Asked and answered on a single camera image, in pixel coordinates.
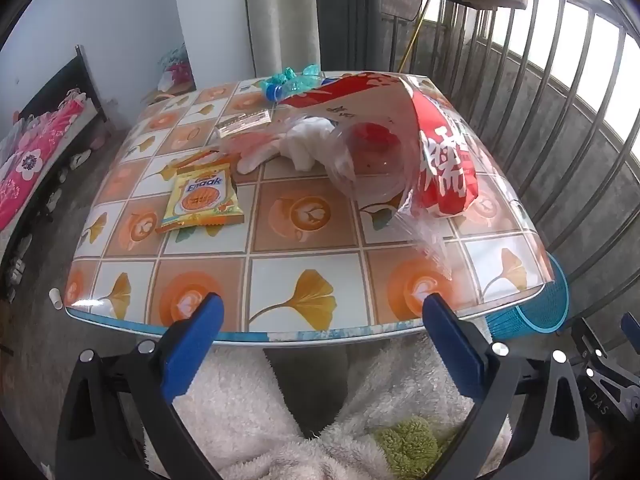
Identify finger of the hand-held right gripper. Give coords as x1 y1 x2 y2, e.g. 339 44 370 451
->
571 311 640 401

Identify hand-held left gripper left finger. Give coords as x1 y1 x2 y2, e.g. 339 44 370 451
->
55 292 226 480

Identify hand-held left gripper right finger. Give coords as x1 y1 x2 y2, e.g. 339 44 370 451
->
421 292 591 480

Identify blue mesh wastebasket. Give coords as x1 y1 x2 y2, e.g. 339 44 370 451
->
487 252 571 343

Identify clear plastic bag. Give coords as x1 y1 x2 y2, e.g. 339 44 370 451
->
392 175 458 283

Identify yellow snack packet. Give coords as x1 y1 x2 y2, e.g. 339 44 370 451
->
155 162 245 234

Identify clear plastic cup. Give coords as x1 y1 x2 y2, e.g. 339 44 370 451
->
327 120 421 206

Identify red and white plastic bag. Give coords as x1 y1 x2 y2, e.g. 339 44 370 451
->
277 71 480 218

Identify white glove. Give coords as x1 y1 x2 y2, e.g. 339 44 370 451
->
235 115 346 176

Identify small paper label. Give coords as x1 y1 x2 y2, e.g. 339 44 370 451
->
216 108 273 137

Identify crushed bottle with blue cap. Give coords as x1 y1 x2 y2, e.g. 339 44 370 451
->
260 63 326 103

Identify white fluffy robe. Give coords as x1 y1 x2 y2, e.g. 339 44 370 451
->
145 332 516 480

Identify bed with pink bedding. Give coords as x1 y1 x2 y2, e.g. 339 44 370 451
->
0 90 98 231

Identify flower bouquet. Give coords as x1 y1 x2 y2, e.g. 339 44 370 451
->
157 42 196 93

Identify dark bed headboard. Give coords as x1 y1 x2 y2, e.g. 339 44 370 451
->
17 45 108 126

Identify metal balcony railing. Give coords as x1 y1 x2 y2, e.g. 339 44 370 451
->
380 0 640 341

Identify grey curtain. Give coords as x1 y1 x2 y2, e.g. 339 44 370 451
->
243 0 321 78

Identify yellow broom handle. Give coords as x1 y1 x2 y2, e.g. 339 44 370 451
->
397 0 436 73

